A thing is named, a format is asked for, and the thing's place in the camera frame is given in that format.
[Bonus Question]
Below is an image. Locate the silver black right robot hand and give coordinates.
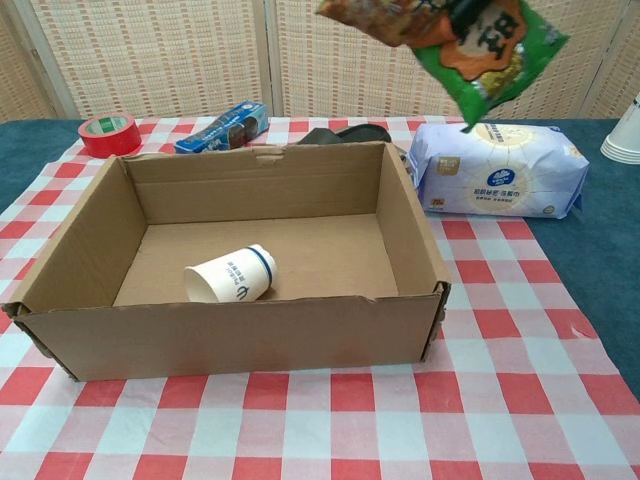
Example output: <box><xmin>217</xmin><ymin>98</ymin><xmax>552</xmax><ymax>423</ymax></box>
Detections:
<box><xmin>446</xmin><ymin>0</ymin><xmax>496</xmax><ymax>24</ymax></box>

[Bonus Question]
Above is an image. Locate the green orange snack bag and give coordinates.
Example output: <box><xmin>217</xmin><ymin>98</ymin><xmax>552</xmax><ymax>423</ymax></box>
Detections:
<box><xmin>315</xmin><ymin>0</ymin><xmax>571</xmax><ymax>134</ymax></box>

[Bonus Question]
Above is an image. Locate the pale purple tissue pack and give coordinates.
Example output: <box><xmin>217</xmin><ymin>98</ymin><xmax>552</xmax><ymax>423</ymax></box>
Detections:
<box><xmin>407</xmin><ymin>119</ymin><xmax>590</xmax><ymax>221</ymax></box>

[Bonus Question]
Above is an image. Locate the white paper cup blue band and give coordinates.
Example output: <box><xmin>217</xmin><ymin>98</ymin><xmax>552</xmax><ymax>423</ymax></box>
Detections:
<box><xmin>183</xmin><ymin>243</ymin><xmax>279</xmax><ymax>304</ymax></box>

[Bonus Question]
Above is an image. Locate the brown cardboard box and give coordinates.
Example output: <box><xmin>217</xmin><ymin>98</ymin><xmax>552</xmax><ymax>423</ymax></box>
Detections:
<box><xmin>1</xmin><ymin>141</ymin><xmax>452</xmax><ymax>384</ymax></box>

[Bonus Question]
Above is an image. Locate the woven bamboo screen panel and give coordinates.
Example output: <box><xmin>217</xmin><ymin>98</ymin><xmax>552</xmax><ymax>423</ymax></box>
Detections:
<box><xmin>582</xmin><ymin>0</ymin><xmax>640</xmax><ymax>120</ymax></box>
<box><xmin>9</xmin><ymin>0</ymin><xmax>274</xmax><ymax>120</ymax></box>
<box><xmin>0</xmin><ymin>0</ymin><xmax>66</xmax><ymax>123</ymax></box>
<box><xmin>472</xmin><ymin>0</ymin><xmax>626</xmax><ymax>120</ymax></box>
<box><xmin>264</xmin><ymin>0</ymin><xmax>494</xmax><ymax>120</ymax></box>

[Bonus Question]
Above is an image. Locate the stack of white paper cups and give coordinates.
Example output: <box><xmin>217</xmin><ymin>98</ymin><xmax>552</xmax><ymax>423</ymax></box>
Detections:
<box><xmin>599</xmin><ymin>92</ymin><xmax>640</xmax><ymax>165</ymax></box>

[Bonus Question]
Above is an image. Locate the long blue carton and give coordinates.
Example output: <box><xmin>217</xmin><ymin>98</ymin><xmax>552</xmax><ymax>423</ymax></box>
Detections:
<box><xmin>174</xmin><ymin>101</ymin><xmax>270</xmax><ymax>155</ymax></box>

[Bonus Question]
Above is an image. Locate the red tape roll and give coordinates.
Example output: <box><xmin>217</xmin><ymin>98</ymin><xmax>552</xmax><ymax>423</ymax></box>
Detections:
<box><xmin>78</xmin><ymin>113</ymin><xmax>144</xmax><ymax>159</ymax></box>

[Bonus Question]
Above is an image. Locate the red white checkered tablecloth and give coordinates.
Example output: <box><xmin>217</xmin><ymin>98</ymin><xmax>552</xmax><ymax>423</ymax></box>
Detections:
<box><xmin>0</xmin><ymin>115</ymin><xmax>640</xmax><ymax>480</ymax></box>

